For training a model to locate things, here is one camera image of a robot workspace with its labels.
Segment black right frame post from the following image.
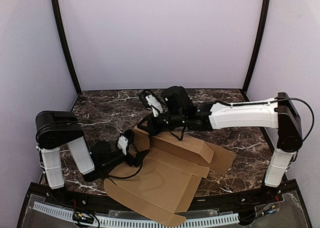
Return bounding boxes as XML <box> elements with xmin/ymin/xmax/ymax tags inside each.
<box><xmin>241</xmin><ymin>0</ymin><xmax>270</xmax><ymax>94</ymax></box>

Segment small green circuit board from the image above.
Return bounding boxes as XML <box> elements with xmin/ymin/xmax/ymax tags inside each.
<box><xmin>72</xmin><ymin>211</ymin><xmax>95</xmax><ymax>224</ymax></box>

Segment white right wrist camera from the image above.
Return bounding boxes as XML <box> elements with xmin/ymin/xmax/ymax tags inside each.
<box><xmin>138</xmin><ymin>89</ymin><xmax>164</xmax><ymax>117</ymax></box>

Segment brown cardboard box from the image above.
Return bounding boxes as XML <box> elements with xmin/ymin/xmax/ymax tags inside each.
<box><xmin>103</xmin><ymin>126</ymin><xmax>236</xmax><ymax>227</ymax></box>

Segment black left frame post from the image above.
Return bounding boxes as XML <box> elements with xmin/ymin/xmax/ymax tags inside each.
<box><xmin>51</xmin><ymin>0</ymin><xmax>82</xmax><ymax>96</ymax></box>

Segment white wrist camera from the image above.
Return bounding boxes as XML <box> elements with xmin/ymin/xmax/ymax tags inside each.
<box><xmin>138</xmin><ymin>89</ymin><xmax>164</xmax><ymax>117</ymax></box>
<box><xmin>115</xmin><ymin>129</ymin><xmax>138</xmax><ymax>156</ymax></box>

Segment grey slotted cable duct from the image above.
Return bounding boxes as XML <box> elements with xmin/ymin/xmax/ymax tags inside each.
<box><xmin>32</xmin><ymin>201</ymin><xmax>240</xmax><ymax>228</ymax></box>

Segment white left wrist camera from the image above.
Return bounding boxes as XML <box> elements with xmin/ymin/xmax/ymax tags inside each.
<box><xmin>115</xmin><ymin>129</ymin><xmax>138</xmax><ymax>156</ymax></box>

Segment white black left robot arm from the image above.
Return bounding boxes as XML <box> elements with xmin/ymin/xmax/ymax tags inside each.
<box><xmin>35</xmin><ymin>111</ymin><xmax>149</xmax><ymax>190</ymax></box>

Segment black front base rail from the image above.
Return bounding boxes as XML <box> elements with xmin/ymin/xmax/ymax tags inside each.
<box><xmin>27</xmin><ymin>179</ymin><xmax>302</xmax><ymax>219</ymax></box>

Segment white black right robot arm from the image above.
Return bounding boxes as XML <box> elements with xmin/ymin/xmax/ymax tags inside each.
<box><xmin>137</xmin><ymin>86</ymin><xmax>311</xmax><ymax>188</ymax></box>

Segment black frame post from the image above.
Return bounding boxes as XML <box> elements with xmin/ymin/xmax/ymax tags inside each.
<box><xmin>51</xmin><ymin>0</ymin><xmax>82</xmax><ymax>96</ymax></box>
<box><xmin>241</xmin><ymin>0</ymin><xmax>270</xmax><ymax>94</ymax></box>

